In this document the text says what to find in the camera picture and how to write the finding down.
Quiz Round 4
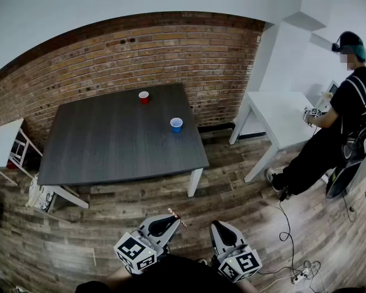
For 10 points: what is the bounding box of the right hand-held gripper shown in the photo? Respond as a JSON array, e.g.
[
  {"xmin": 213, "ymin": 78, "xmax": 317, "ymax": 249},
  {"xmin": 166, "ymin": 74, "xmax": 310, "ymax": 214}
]
[{"xmin": 209, "ymin": 220, "xmax": 262, "ymax": 284}]

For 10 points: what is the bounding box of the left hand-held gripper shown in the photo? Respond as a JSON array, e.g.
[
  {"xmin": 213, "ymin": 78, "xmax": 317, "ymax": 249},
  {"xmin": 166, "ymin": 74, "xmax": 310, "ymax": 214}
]
[{"xmin": 113, "ymin": 214, "xmax": 182, "ymax": 275}]

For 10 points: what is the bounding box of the red white striped straw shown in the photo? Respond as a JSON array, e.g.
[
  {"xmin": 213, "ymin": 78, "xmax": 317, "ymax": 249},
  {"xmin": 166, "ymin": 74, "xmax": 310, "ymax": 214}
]
[{"xmin": 167, "ymin": 208, "xmax": 187, "ymax": 228}]

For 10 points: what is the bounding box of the blue plastic cup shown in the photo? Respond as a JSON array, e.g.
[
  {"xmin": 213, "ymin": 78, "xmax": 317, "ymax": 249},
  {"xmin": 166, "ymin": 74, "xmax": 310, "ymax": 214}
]
[{"xmin": 170, "ymin": 117, "xmax": 184, "ymax": 134}]

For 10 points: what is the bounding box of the person's left forearm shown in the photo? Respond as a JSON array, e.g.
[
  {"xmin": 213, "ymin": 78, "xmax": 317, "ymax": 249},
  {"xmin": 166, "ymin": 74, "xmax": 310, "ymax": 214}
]
[{"xmin": 105, "ymin": 264, "xmax": 138, "ymax": 291}]

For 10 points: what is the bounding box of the person's right forearm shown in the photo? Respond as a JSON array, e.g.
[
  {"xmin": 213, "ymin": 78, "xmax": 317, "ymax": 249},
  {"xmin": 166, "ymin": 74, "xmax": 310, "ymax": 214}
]
[{"xmin": 236, "ymin": 278, "xmax": 262, "ymax": 293}]

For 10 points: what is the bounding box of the person's black shirt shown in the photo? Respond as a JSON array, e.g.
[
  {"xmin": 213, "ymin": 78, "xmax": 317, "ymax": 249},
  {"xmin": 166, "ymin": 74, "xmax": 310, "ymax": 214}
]
[{"xmin": 76, "ymin": 253, "xmax": 242, "ymax": 293}]

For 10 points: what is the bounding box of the white power strip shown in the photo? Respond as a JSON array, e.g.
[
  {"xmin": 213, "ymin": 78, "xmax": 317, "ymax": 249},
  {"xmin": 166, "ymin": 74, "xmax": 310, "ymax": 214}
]
[{"xmin": 291, "ymin": 269, "xmax": 311, "ymax": 285}]

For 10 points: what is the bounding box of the white patterned tote bag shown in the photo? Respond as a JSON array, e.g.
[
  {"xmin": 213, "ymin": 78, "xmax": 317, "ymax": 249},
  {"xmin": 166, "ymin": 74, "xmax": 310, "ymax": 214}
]
[{"xmin": 26, "ymin": 172, "xmax": 56, "ymax": 214}]

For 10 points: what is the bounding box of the large white table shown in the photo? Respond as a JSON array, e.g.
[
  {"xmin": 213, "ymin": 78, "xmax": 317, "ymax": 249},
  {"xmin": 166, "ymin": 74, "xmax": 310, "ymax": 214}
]
[{"xmin": 229, "ymin": 90, "xmax": 327, "ymax": 183}]

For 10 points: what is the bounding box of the white side table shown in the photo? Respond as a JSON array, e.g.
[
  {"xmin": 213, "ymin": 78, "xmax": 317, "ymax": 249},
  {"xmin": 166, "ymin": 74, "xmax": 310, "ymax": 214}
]
[{"xmin": 0, "ymin": 118, "xmax": 44, "ymax": 186}]

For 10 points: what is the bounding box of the white microwave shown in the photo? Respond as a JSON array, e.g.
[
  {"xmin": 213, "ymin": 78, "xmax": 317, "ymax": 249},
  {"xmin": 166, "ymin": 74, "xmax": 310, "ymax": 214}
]
[{"xmin": 326, "ymin": 80, "xmax": 340, "ymax": 96}]

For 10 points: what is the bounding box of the black cable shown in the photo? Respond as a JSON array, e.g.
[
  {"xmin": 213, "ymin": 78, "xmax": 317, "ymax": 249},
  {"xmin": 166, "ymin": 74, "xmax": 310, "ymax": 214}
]
[{"xmin": 257, "ymin": 200, "xmax": 295, "ymax": 276}]

